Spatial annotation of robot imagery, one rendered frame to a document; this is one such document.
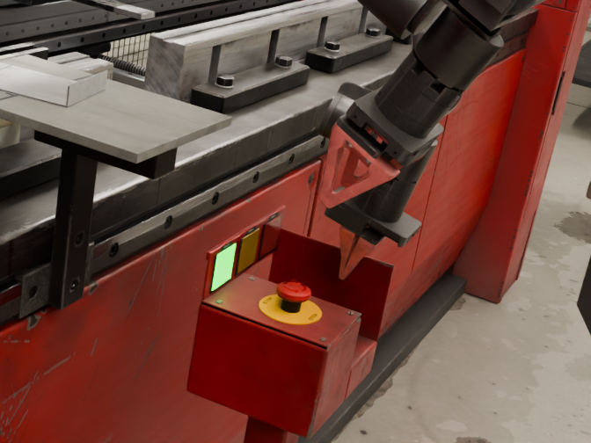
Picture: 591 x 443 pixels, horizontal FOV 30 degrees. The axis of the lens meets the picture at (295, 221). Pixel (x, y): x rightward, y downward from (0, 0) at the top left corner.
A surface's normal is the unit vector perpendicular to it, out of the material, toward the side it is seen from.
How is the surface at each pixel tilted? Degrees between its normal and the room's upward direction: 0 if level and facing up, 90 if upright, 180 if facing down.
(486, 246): 90
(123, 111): 0
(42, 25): 90
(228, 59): 90
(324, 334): 0
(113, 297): 90
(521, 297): 0
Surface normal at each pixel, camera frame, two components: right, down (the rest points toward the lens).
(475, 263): -0.42, 0.26
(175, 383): 0.89, 0.30
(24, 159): 0.17, -0.92
